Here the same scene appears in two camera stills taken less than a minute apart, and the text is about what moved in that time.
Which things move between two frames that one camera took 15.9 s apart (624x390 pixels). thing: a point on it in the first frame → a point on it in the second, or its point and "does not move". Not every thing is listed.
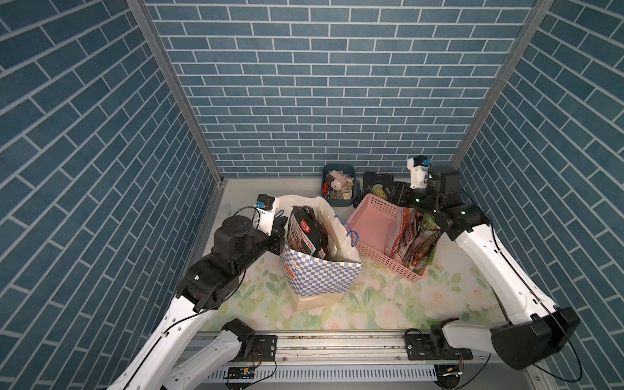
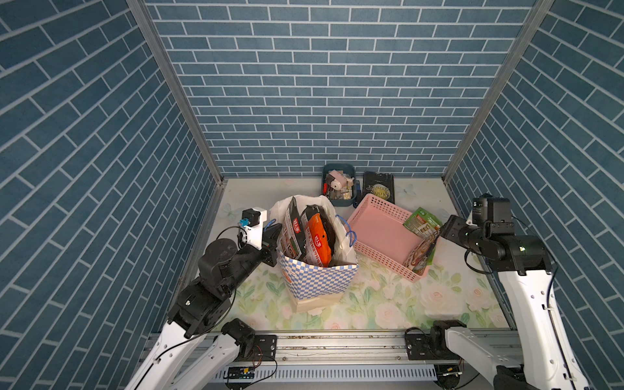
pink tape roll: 339,183 does not move
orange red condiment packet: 402,242 → 320,239
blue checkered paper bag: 318,283 does not move
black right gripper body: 411,198 → 458,231
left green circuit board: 240,373 does not move
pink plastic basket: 370,221 does not move
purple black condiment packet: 417,257 → 312,257
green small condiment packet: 429,223 → 423,223
